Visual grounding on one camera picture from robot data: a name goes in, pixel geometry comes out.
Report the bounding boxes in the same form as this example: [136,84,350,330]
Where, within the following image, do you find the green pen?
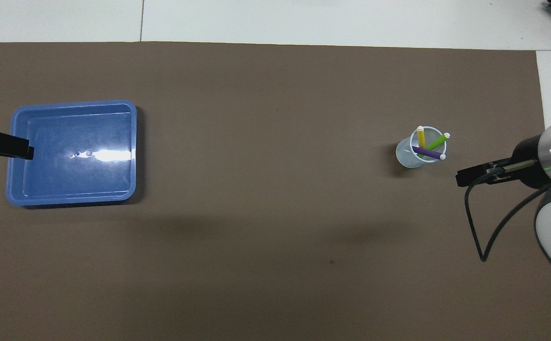
[419,133,451,157]

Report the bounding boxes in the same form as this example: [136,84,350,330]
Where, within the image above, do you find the clear plastic cup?
[395,126,446,169]

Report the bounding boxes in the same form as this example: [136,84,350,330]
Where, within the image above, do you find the black cable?
[464,179,551,262]

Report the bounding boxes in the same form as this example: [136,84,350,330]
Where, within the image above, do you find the blue plastic tray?
[6,99,138,207]

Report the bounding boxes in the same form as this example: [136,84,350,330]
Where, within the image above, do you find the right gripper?
[494,135,551,190]

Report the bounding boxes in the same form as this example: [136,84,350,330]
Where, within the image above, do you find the purple pen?
[412,146,447,161]

